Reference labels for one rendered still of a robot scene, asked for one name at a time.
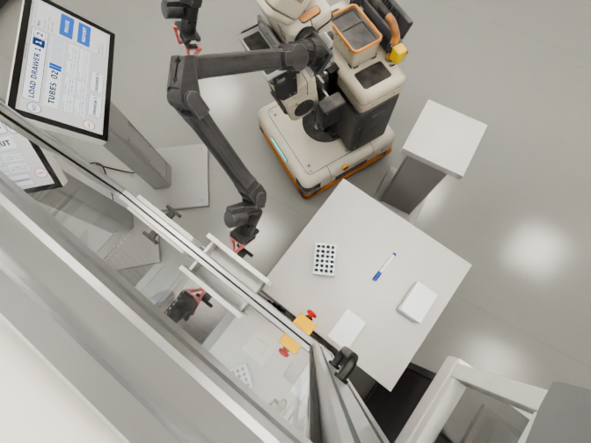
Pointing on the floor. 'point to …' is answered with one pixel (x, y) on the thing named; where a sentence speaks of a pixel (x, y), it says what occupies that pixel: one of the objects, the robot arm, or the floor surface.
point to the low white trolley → (353, 244)
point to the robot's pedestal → (429, 158)
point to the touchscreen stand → (160, 166)
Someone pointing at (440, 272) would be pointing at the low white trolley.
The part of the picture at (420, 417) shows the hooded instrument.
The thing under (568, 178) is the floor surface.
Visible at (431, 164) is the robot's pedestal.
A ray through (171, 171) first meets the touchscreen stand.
